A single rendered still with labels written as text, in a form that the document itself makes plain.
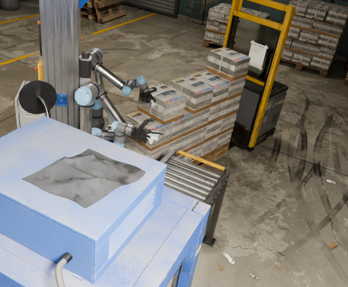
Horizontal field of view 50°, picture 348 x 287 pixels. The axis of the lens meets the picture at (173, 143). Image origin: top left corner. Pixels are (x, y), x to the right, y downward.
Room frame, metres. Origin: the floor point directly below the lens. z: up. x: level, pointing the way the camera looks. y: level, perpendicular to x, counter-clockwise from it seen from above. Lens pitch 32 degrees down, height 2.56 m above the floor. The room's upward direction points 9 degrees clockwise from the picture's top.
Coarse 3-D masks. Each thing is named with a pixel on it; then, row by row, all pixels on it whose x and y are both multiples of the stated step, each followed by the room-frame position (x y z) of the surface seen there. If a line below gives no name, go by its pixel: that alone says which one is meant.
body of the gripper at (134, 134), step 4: (132, 128) 2.21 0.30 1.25; (136, 128) 2.26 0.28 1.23; (132, 132) 2.20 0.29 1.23; (136, 132) 2.21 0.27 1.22; (140, 132) 2.19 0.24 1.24; (144, 132) 2.18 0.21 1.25; (148, 132) 2.20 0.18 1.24; (132, 136) 2.21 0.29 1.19; (136, 136) 2.20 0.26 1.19; (140, 136) 2.18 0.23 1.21; (144, 136) 2.18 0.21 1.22; (140, 140) 2.18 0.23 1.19; (144, 140) 2.17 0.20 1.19; (148, 140) 2.23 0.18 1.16
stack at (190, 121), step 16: (208, 112) 3.59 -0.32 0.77; (144, 128) 2.99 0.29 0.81; (160, 128) 3.00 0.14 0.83; (176, 128) 3.19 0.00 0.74; (192, 128) 3.39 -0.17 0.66; (208, 128) 3.64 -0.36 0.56; (128, 144) 3.12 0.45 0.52; (176, 144) 3.21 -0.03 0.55; (192, 144) 3.43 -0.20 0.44; (208, 144) 3.69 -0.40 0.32; (192, 160) 3.48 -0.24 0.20; (208, 160) 3.74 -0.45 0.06
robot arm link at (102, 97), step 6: (96, 84) 2.38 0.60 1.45; (102, 90) 2.40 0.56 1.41; (102, 96) 2.38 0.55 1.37; (102, 102) 2.38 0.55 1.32; (108, 102) 2.39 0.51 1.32; (108, 108) 2.37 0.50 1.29; (114, 108) 2.39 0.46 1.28; (108, 114) 2.38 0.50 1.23; (114, 114) 2.37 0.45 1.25; (120, 114) 2.40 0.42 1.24; (114, 120) 2.36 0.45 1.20; (120, 120) 2.36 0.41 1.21
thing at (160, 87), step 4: (156, 84) 3.45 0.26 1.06; (160, 84) 3.46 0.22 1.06; (160, 88) 3.37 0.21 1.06; (164, 88) 3.38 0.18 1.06; (168, 88) 3.40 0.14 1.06; (140, 92) 3.28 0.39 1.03; (156, 92) 3.26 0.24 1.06; (140, 96) 3.28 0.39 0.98; (140, 100) 3.27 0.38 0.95; (140, 104) 3.26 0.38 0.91; (144, 104) 3.23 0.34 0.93; (148, 104) 3.20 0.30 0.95; (144, 108) 3.23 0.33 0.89; (148, 108) 3.19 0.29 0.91
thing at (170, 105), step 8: (160, 96) 3.19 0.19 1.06; (168, 96) 3.21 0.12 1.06; (176, 96) 3.24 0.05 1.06; (184, 96) 3.27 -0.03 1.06; (160, 104) 3.11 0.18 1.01; (168, 104) 3.07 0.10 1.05; (176, 104) 3.16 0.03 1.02; (184, 104) 3.27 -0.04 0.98; (160, 112) 3.09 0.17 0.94; (168, 112) 3.09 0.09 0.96; (176, 112) 3.19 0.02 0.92; (184, 112) 3.27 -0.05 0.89
